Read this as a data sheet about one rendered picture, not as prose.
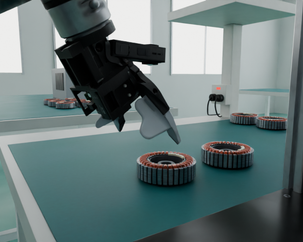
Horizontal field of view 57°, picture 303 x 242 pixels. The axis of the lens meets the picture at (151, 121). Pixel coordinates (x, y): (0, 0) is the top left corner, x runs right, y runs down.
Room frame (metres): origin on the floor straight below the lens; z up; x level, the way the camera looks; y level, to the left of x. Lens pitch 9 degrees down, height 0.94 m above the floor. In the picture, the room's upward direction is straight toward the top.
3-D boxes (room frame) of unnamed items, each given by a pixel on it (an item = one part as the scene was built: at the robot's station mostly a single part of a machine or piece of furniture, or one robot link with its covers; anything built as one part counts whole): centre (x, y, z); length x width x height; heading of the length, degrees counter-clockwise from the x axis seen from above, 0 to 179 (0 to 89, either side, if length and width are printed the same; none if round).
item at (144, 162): (0.51, -0.03, 0.77); 0.11 x 0.11 x 0.04
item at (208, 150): (0.60, -0.17, 0.77); 0.11 x 0.11 x 0.04
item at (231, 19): (1.17, -0.31, 0.98); 0.37 x 0.35 x 0.46; 32
